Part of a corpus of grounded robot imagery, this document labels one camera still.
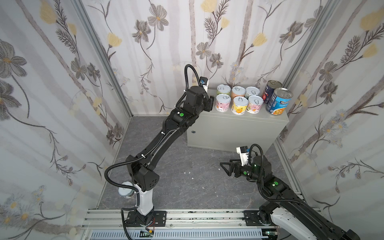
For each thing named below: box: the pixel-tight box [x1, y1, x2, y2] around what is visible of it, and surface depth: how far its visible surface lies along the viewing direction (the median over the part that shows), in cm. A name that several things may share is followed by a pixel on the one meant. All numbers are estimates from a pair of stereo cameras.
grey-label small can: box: [244, 86, 261, 99], surface depth 79 cm
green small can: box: [216, 84, 232, 97], surface depth 80 cm
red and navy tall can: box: [262, 79, 283, 104], surface depth 76 cm
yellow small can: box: [231, 96, 249, 116], surface depth 74 cm
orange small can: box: [231, 86, 246, 100], surface depth 80 cm
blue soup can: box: [266, 87, 294, 116], surface depth 71 cm
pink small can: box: [215, 93, 232, 113], surface depth 75 cm
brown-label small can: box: [246, 95, 264, 114], surface depth 74 cm
